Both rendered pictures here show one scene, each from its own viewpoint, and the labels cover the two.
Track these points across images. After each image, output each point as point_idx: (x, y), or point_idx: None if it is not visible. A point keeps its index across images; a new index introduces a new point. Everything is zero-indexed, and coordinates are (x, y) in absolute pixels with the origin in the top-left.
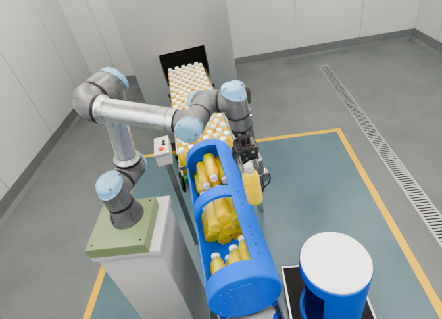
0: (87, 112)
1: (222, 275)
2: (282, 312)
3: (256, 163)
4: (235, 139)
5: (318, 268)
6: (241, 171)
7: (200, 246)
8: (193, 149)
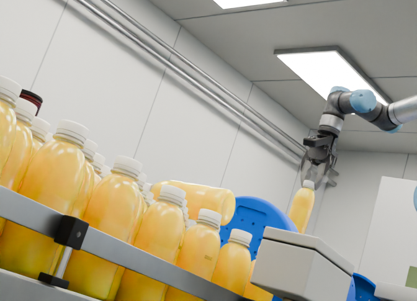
0: None
1: (372, 282)
2: None
3: (308, 175)
4: (328, 146)
5: None
6: (326, 182)
7: None
8: (285, 215)
